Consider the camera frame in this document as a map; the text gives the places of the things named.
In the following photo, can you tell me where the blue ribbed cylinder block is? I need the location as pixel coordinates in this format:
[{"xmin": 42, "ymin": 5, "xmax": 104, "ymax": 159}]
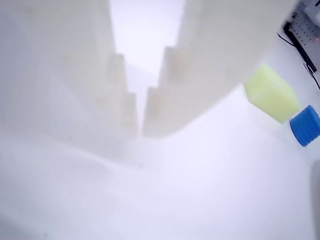
[{"xmin": 289, "ymin": 104, "xmax": 320, "ymax": 148}]

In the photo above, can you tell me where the pale yellow rectangular block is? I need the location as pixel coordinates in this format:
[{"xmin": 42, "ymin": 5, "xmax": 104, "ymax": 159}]
[{"xmin": 243, "ymin": 63, "xmax": 302, "ymax": 125}]

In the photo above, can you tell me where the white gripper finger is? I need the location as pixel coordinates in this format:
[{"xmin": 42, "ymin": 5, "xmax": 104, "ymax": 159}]
[
  {"xmin": 141, "ymin": 0, "xmax": 298, "ymax": 138},
  {"xmin": 0, "ymin": 0, "xmax": 140, "ymax": 161}
]

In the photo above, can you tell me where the black perforated board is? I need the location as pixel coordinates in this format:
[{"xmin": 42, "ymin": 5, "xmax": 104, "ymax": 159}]
[{"xmin": 282, "ymin": 0, "xmax": 320, "ymax": 73}]

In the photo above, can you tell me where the thin black cable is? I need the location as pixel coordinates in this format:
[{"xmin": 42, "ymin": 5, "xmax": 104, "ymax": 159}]
[{"xmin": 276, "ymin": 31, "xmax": 320, "ymax": 91}]

